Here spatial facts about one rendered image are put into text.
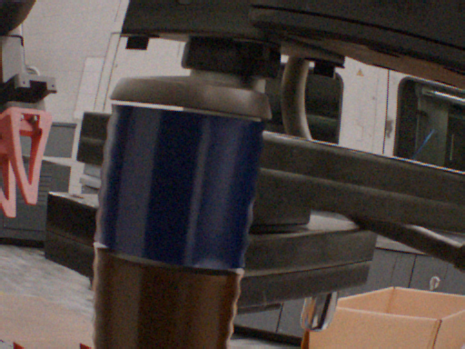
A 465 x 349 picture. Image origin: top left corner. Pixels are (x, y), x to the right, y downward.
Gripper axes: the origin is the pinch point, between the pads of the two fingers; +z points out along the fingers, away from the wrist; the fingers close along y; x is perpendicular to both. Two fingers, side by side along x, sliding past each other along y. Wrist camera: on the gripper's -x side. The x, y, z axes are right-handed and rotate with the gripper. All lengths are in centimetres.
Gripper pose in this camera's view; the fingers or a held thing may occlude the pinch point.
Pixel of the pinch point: (18, 201)
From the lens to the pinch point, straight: 83.8
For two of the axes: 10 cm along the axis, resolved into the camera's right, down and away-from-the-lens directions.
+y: 8.1, -3.6, -4.7
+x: 5.2, 0.6, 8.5
